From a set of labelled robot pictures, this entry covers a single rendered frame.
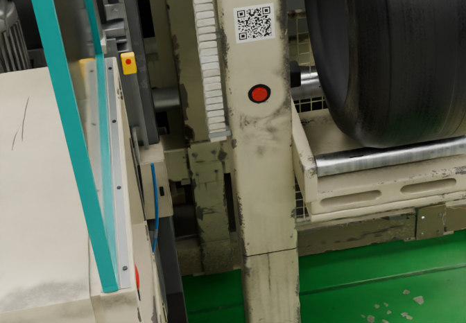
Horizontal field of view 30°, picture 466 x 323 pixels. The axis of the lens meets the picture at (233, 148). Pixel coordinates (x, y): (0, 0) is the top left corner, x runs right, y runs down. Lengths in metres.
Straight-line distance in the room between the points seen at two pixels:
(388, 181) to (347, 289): 1.00
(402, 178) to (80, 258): 0.88
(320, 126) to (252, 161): 0.29
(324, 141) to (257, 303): 0.43
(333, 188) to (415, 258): 1.12
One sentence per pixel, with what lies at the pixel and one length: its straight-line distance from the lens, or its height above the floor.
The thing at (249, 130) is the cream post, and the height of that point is 0.97.
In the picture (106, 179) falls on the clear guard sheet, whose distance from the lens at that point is 1.21.
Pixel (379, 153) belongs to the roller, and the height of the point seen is 0.92.
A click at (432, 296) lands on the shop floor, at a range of 2.77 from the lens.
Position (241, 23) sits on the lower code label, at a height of 1.22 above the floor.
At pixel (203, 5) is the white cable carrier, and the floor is 1.27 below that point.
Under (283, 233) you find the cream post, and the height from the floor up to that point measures 0.67.
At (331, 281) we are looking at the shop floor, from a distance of 2.79.
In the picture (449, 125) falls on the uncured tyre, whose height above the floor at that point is 1.05.
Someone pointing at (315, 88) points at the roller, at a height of 0.91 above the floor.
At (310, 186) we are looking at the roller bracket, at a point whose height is 0.90.
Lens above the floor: 2.03
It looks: 38 degrees down
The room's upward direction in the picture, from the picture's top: 6 degrees counter-clockwise
